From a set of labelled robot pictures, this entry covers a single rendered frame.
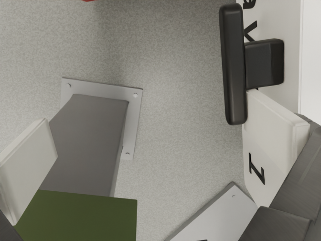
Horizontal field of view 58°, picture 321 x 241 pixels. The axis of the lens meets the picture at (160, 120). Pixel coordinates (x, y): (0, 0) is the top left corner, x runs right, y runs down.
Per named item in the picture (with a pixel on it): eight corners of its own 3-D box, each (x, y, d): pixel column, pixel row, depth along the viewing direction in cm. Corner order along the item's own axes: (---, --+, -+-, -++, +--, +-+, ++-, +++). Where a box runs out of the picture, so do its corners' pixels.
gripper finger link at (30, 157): (16, 226, 13) (0, 228, 13) (58, 157, 20) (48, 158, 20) (-5, 169, 12) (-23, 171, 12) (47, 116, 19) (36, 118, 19)
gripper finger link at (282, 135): (294, 125, 12) (311, 122, 12) (241, 87, 19) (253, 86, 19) (293, 185, 13) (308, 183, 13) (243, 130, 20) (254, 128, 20)
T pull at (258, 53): (224, 122, 20) (230, 129, 19) (216, 5, 17) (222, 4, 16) (276, 114, 20) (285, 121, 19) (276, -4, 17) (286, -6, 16)
